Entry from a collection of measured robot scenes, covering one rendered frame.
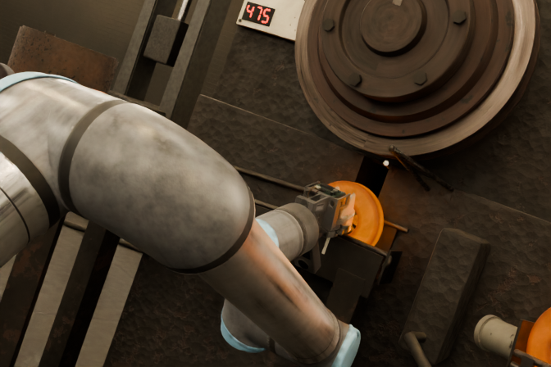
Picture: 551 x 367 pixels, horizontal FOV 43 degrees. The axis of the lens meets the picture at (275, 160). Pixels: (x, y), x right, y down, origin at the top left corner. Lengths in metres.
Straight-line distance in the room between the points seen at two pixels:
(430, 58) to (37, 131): 0.79
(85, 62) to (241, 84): 2.40
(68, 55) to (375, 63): 2.86
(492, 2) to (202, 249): 0.84
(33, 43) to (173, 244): 3.48
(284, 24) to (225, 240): 1.05
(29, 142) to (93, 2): 9.92
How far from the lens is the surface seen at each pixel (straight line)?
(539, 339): 1.16
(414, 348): 1.26
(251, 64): 1.68
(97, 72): 4.07
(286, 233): 1.12
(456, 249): 1.29
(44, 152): 0.65
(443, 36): 1.28
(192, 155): 0.62
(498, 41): 1.31
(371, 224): 1.37
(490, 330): 1.21
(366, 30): 1.31
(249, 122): 1.59
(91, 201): 0.62
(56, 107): 0.66
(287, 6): 1.65
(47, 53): 4.02
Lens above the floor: 0.88
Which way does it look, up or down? 3 degrees down
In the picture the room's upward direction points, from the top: 20 degrees clockwise
